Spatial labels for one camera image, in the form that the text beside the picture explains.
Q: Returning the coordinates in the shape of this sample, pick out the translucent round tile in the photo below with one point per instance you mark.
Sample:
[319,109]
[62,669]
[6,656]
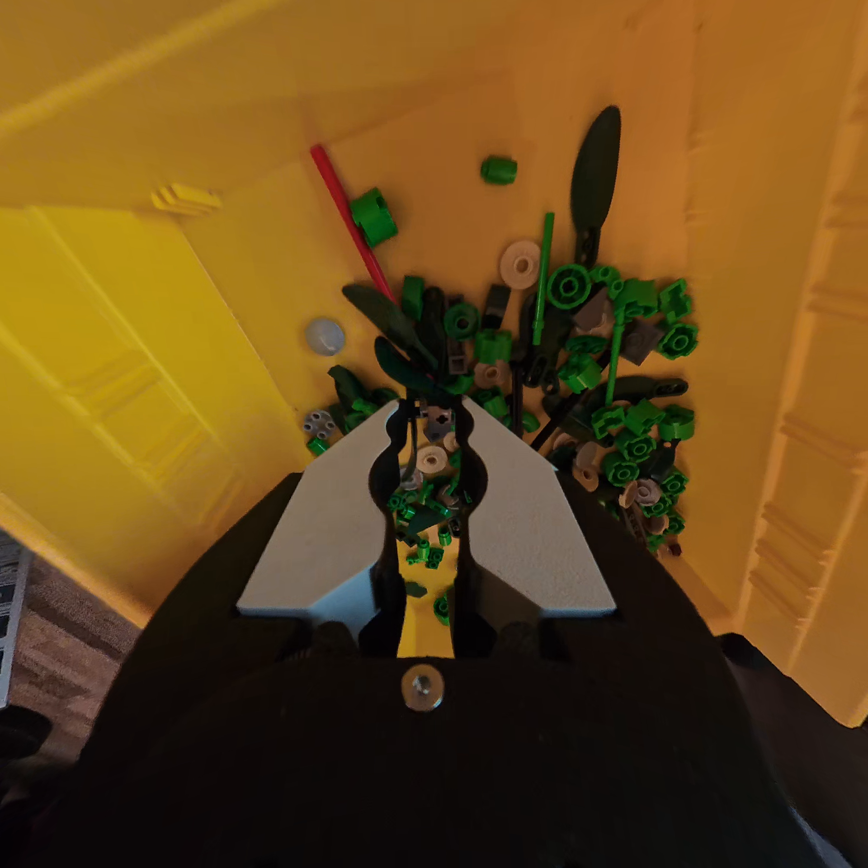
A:
[324,337]

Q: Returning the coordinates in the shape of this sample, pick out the tan round plate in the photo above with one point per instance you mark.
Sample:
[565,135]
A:
[521,263]

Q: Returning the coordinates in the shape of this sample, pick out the pile of small bricks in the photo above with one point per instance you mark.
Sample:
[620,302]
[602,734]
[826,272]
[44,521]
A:
[637,447]

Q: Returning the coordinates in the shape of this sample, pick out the grey striped panel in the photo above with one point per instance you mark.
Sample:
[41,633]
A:
[10,610]

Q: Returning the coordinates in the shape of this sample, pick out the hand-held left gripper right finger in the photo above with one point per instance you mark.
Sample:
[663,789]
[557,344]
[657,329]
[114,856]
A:
[536,542]

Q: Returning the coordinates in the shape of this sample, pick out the green cylinder piece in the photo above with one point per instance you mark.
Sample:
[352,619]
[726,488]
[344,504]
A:
[499,169]

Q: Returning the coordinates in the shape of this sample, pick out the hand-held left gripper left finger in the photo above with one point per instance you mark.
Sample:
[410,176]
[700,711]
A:
[319,542]

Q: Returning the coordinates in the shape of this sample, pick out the long dark green leaf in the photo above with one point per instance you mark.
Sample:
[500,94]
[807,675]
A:
[597,169]

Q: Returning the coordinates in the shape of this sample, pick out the yellow plastic bin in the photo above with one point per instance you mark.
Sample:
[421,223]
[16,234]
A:
[203,305]

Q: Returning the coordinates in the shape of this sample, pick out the red thin rod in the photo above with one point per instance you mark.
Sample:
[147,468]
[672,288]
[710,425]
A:
[352,217]

